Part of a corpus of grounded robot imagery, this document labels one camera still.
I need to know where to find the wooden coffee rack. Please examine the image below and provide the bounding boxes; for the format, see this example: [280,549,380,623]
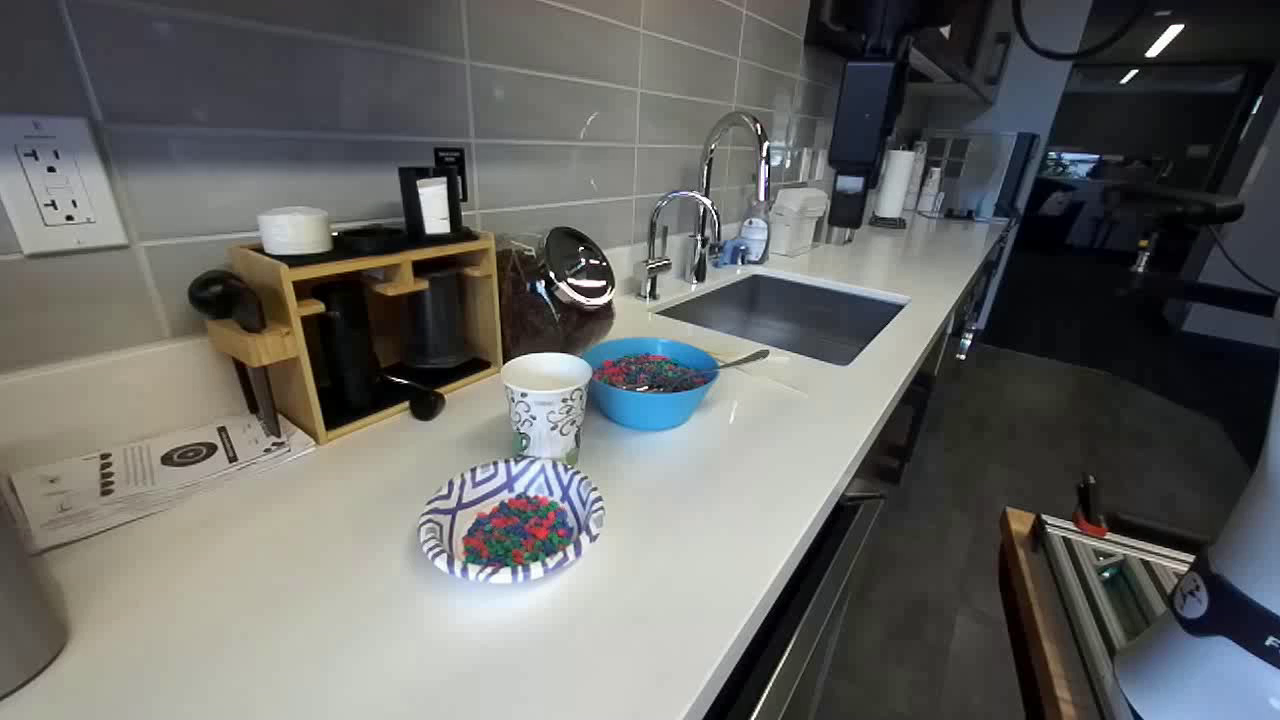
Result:
[199,232,507,449]

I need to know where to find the white countertop appliance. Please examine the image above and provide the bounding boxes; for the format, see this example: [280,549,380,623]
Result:
[768,179,834,261]

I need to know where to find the red black clamp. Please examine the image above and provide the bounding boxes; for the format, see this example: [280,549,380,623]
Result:
[1073,472,1113,543]

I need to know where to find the wooden cart with rails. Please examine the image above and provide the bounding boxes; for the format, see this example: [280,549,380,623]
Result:
[997,504,1198,720]

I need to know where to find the beads in paper bowl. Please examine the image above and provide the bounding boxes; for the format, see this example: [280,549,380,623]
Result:
[458,494,580,572]

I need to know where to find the black coffee tamper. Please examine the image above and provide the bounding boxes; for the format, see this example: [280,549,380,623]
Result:
[182,268,272,337]

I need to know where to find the black coffee scoop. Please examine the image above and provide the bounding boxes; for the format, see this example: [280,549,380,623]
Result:
[380,372,453,426]

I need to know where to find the white round container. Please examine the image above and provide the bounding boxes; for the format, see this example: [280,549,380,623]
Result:
[250,205,337,261]

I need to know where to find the dark metal spoon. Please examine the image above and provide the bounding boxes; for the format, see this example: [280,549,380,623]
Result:
[711,346,775,377]

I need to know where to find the black disc lid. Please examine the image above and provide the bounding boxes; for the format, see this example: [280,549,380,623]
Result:
[328,225,415,261]

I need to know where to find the metal canister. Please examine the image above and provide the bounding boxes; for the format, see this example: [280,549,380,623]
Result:
[0,483,71,706]

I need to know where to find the glass carafe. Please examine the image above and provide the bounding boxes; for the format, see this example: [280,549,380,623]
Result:
[396,263,487,380]

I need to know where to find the white patterned mug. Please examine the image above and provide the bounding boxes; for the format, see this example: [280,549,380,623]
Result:
[495,348,596,470]

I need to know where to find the tall chrome faucet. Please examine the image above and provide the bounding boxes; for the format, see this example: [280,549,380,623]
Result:
[695,108,779,271]

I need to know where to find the steel sink basin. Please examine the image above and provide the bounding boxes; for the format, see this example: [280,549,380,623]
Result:
[656,271,913,372]

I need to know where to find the black wall dispenser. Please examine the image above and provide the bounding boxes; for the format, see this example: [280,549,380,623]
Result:
[828,57,913,178]

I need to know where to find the beads in blue bowl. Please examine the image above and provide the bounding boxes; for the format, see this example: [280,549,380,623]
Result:
[591,348,711,395]

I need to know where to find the clear soap bottle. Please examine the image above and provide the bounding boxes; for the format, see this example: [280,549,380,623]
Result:
[730,196,775,268]

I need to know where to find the blue plastic bowl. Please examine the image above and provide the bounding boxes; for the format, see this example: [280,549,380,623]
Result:
[580,334,725,436]

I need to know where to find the paper towel roll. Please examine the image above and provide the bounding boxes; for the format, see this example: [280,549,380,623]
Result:
[872,144,928,225]

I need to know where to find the black picture frame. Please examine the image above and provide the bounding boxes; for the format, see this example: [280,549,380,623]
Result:
[396,163,463,247]

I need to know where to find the black coffee press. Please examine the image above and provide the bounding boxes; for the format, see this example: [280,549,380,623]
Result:
[298,277,393,434]

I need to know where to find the small black wall device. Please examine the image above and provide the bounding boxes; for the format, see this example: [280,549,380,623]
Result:
[431,144,471,205]

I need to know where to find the dark under-counter cabinets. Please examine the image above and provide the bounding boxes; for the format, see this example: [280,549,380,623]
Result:
[699,216,1014,720]

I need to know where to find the white wall outlet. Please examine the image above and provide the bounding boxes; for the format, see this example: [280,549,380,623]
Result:
[0,112,130,261]

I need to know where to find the white printed pamphlet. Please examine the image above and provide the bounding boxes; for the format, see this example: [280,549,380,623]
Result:
[2,412,321,555]

